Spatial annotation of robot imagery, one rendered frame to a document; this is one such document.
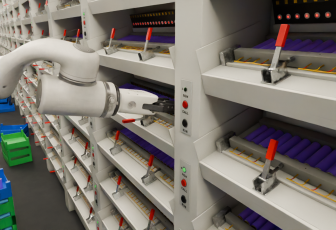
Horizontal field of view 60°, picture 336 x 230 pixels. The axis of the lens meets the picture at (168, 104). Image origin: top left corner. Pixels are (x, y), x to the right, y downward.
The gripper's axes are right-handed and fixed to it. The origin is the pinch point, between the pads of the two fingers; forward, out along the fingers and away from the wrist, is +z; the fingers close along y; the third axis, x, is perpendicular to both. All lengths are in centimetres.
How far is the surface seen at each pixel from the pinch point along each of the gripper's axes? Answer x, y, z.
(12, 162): 102, 222, -8
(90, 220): 81, 78, 17
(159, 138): 8.7, -1.5, -1.0
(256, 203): 10.4, -33.9, -0.2
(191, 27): -18.8, -14.9, -7.0
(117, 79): -1, 52, 8
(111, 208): 59, 52, 15
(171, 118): 3.7, 0.4, 2.9
